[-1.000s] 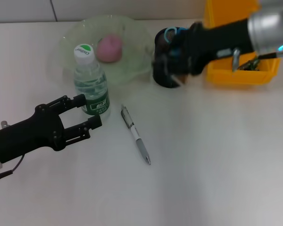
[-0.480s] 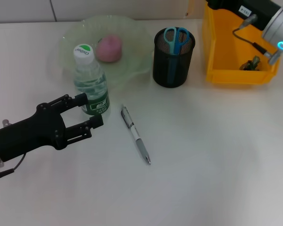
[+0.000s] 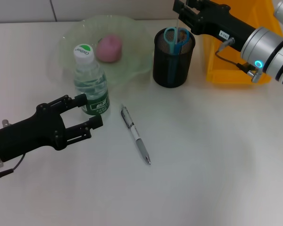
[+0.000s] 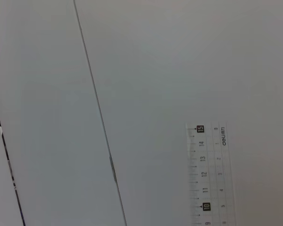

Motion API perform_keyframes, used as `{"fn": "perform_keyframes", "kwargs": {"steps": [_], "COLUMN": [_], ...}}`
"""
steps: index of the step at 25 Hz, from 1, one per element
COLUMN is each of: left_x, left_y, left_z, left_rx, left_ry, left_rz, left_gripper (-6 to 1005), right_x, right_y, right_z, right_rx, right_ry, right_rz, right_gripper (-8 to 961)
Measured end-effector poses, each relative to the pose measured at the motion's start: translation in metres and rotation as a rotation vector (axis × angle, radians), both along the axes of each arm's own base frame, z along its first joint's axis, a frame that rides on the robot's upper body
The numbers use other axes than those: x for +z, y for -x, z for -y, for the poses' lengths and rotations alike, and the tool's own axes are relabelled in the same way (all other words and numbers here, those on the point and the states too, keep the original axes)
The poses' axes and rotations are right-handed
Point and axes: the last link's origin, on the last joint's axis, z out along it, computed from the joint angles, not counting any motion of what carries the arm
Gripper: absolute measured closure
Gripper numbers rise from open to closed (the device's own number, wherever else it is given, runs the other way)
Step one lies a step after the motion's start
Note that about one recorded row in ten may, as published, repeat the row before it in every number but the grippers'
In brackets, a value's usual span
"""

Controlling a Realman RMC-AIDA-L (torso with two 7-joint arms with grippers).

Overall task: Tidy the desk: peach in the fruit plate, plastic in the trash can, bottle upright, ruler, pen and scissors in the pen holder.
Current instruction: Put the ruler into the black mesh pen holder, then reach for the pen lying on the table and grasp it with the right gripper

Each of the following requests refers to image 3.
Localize grey retractable pen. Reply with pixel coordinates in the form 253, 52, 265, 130
120, 104, 152, 165

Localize right gripper cable with connector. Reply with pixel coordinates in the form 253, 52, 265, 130
214, 37, 263, 83

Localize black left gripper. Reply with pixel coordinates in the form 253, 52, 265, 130
0, 93, 104, 163

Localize pink peach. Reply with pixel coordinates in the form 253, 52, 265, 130
96, 34, 123, 63

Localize thin left gripper cable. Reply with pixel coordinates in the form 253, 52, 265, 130
0, 152, 27, 182

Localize yellow plastic bin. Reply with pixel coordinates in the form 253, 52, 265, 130
202, 0, 283, 85

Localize blue scissors with sheath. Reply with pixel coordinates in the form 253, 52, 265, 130
163, 27, 191, 84

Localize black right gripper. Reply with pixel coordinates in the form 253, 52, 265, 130
172, 0, 258, 52

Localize clear green-label water bottle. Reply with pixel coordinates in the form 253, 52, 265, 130
73, 43, 111, 116

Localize black mesh pen holder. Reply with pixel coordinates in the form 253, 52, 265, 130
152, 27, 196, 89

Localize green glass fruit plate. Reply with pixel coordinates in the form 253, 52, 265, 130
58, 14, 153, 91

